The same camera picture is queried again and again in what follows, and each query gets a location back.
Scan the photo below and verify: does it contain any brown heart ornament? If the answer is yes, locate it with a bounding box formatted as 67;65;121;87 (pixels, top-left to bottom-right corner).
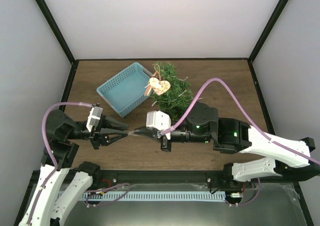
148;63;171;96

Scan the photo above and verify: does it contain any gingerbread figure ornament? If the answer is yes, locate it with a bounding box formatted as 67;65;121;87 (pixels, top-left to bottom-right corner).
144;71;158;97

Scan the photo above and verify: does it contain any black frame post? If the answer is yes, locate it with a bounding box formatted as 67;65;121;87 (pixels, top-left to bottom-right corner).
26;0;76;63
248;0;297;62

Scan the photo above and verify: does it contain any clear led light string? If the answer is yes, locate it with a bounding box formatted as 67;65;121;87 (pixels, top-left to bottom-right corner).
151;75;191;107

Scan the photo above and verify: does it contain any black aluminium front rail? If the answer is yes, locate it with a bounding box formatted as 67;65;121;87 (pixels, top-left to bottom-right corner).
32;169;296;187

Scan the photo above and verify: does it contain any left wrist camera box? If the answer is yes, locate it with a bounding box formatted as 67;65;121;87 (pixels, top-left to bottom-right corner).
86;106;103;132

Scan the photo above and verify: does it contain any black frame post right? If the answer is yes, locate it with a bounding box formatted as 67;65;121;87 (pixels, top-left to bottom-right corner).
248;0;297;62

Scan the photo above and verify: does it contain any small green christmas tree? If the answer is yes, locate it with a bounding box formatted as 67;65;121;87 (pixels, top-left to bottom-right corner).
150;61;193;121

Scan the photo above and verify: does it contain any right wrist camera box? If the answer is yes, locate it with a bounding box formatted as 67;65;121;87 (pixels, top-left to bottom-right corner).
145;110;171;138

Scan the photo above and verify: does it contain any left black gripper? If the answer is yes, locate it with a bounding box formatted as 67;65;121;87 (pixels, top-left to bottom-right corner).
67;115;131;149

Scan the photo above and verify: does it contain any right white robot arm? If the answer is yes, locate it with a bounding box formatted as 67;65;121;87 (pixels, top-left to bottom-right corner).
134;102;320;188

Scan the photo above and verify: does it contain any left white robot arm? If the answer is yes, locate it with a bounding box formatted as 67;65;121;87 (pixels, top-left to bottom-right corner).
19;106;129;226

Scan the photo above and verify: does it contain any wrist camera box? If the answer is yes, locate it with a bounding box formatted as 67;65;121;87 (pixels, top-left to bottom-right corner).
86;106;103;132
145;110;171;138

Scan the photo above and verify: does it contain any blue plastic basket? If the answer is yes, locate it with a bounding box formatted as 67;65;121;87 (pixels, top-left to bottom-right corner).
96;62;153;118

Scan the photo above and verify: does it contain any black frame post left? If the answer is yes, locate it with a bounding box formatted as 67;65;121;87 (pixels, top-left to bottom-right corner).
26;0;76;63

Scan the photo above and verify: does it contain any light blue cable duct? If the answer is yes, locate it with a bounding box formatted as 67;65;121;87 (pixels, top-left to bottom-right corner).
80;191;226;202

